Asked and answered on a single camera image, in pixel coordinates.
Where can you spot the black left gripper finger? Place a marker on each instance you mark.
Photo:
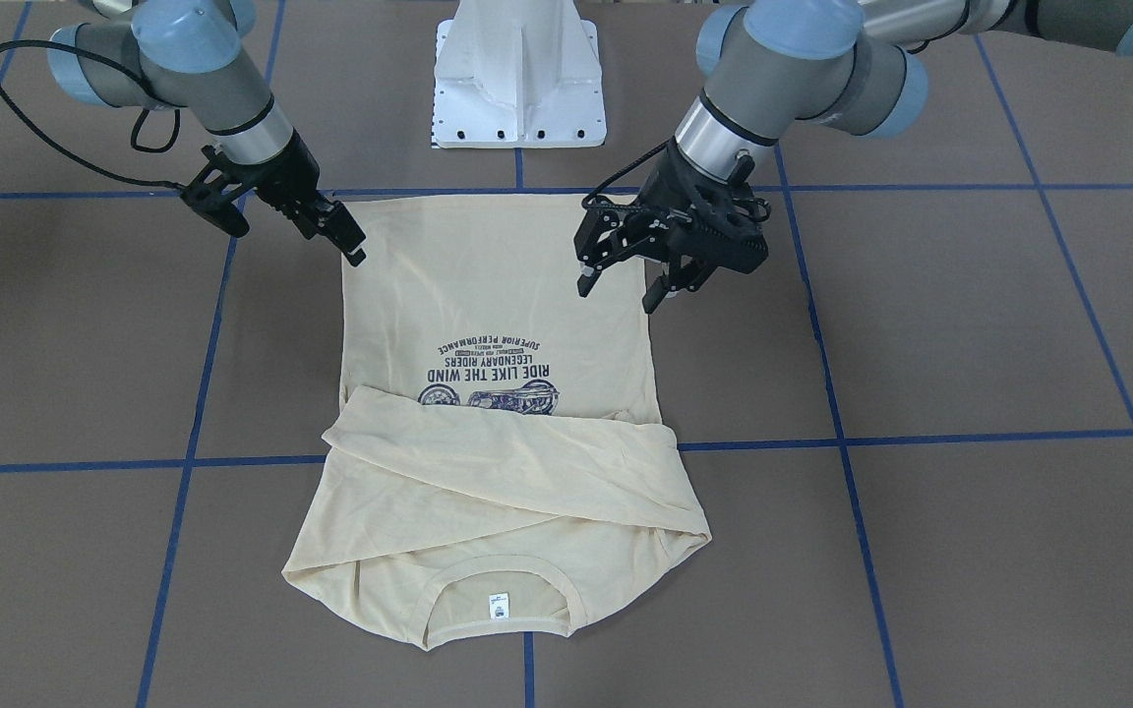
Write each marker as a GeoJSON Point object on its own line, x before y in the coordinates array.
{"type": "Point", "coordinates": [591, 267]}
{"type": "Point", "coordinates": [678, 275]}

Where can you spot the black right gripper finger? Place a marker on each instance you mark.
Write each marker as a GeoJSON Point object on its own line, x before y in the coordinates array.
{"type": "Point", "coordinates": [335, 222]}

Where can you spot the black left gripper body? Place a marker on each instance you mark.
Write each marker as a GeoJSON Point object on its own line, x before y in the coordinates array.
{"type": "Point", "coordinates": [666, 184]}

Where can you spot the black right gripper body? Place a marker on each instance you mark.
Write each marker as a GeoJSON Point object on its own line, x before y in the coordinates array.
{"type": "Point", "coordinates": [293, 175]}

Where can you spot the cream long-sleeve printed shirt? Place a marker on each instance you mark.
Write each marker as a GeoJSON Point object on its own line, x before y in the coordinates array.
{"type": "Point", "coordinates": [499, 463]}

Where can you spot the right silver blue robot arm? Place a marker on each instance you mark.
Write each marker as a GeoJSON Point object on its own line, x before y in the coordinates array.
{"type": "Point", "coordinates": [190, 55]}

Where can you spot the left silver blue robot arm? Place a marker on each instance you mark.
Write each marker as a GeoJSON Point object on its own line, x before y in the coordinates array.
{"type": "Point", "coordinates": [848, 65]}

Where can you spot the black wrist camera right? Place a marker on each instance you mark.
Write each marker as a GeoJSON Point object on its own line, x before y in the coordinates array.
{"type": "Point", "coordinates": [214, 192]}

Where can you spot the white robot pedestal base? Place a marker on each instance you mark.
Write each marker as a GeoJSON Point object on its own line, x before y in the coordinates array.
{"type": "Point", "coordinates": [518, 74]}

